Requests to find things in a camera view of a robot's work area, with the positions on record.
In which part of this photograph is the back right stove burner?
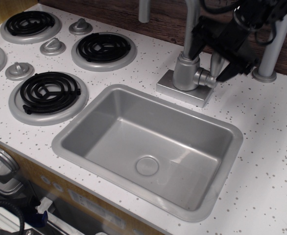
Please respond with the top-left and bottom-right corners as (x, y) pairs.
(71, 32), (137, 72)

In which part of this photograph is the back left stove burner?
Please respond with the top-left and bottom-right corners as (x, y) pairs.
(0, 11), (62, 45)

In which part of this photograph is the front right stove burner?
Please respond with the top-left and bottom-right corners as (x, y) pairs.
(8, 71), (89, 126)

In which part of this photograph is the black braided cable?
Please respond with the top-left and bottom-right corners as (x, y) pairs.
(0, 199), (24, 235)

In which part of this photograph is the grey stove knob middle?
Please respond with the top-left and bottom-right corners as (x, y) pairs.
(40, 38), (66, 56)

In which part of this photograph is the silver toy faucet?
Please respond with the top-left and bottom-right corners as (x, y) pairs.
(156, 0), (214, 108)

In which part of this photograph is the grey support post left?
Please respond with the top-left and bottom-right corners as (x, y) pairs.
(138, 0), (150, 23)

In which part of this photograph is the grey stove knob front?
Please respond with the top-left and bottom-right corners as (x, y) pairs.
(5, 62), (34, 81)

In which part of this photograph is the grey stove knob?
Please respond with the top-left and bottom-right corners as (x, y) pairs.
(5, 62), (34, 81)
(40, 38), (66, 56)
(69, 18), (93, 35)

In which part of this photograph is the grey support post right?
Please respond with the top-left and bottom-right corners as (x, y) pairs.
(252, 15), (287, 83)

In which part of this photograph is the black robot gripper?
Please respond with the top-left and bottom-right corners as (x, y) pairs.
(188, 9), (259, 82)

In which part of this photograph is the grey support post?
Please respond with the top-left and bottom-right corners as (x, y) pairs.
(252, 15), (287, 83)
(138, 0), (150, 23)

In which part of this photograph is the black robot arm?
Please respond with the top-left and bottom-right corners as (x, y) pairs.
(189, 0), (287, 82)

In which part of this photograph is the silver oven dial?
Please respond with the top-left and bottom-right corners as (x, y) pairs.
(0, 148), (19, 183)

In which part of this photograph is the grey plastic sink basin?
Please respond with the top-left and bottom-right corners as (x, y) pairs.
(52, 84), (243, 222)

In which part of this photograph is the grey stove knob rear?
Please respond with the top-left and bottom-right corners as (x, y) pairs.
(69, 18), (93, 35)

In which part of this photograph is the silver faucet lever handle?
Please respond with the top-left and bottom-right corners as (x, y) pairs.
(207, 51), (225, 88)

